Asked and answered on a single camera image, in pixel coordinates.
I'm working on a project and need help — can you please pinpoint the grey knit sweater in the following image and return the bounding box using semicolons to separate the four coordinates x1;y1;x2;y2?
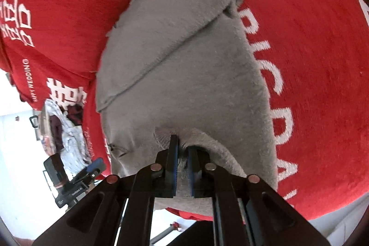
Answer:
96;0;278;216

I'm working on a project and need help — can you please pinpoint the red sofa back cushion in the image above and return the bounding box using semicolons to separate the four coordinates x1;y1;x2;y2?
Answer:
1;0;131;110

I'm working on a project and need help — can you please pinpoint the red sofa seat cushion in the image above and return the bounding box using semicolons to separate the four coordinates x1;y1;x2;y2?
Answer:
82;0;369;221

